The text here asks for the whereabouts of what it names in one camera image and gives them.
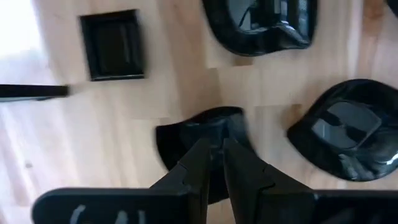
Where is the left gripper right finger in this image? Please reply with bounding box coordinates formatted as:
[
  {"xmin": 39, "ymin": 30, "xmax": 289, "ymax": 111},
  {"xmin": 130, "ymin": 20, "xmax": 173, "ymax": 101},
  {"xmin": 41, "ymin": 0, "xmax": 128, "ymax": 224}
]
[{"xmin": 222, "ymin": 138, "xmax": 398, "ymax": 224}]

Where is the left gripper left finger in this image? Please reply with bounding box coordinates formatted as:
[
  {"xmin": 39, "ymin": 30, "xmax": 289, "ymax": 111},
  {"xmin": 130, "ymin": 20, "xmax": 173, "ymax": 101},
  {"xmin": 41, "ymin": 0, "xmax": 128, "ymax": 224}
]
[{"xmin": 30, "ymin": 136, "xmax": 215, "ymax": 224}]

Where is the wavy square black plate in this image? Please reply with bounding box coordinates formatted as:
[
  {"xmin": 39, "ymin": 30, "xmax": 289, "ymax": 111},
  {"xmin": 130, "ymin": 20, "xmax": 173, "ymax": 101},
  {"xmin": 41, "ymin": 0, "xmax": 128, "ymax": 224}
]
[{"xmin": 154, "ymin": 106, "xmax": 259, "ymax": 205}]

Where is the small square black plate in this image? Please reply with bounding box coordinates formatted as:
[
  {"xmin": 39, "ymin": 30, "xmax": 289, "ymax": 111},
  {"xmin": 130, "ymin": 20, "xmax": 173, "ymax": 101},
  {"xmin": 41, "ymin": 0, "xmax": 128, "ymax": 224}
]
[{"xmin": 79, "ymin": 9, "xmax": 146, "ymax": 82}]

